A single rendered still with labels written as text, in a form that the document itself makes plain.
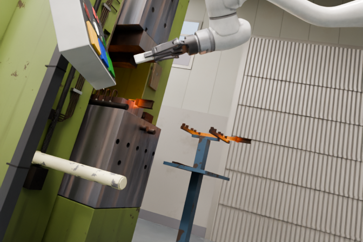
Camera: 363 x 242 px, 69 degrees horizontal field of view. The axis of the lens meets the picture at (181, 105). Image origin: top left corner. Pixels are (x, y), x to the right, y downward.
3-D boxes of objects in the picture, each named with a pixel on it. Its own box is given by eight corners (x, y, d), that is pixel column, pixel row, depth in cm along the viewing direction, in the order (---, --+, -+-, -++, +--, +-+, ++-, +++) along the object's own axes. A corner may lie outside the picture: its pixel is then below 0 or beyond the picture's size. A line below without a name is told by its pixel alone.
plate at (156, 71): (156, 91, 181) (162, 68, 185) (149, 86, 173) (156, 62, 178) (154, 91, 182) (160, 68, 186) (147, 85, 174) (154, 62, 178)
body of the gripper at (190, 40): (200, 47, 96) (175, 53, 95) (198, 57, 104) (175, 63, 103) (194, 29, 97) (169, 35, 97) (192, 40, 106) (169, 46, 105)
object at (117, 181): (125, 192, 89) (129, 176, 91) (116, 191, 85) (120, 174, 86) (39, 164, 109) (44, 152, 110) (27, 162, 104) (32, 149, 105)
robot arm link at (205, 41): (212, 55, 105) (197, 59, 104) (205, 35, 107) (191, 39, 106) (216, 45, 96) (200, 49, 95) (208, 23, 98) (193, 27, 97)
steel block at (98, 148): (141, 207, 146) (161, 129, 157) (94, 208, 113) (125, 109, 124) (68, 182, 171) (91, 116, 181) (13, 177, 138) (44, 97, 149)
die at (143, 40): (156, 62, 155) (161, 48, 158) (139, 45, 138) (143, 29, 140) (102, 60, 174) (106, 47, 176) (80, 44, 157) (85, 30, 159)
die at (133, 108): (140, 121, 147) (144, 106, 149) (119, 110, 130) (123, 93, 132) (84, 112, 165) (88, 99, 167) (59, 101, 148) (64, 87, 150)
